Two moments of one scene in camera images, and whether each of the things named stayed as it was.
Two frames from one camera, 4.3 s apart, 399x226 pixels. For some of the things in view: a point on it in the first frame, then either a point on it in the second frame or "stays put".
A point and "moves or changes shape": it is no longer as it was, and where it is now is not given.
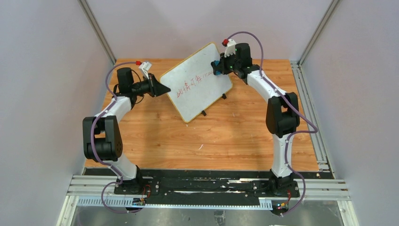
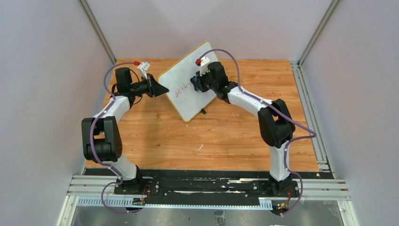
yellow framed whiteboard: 195,86 stays put
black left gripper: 151,86 stays put
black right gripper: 220,66 to 199,83
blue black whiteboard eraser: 214,63 moves or changes shape
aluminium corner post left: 97,30 stays put
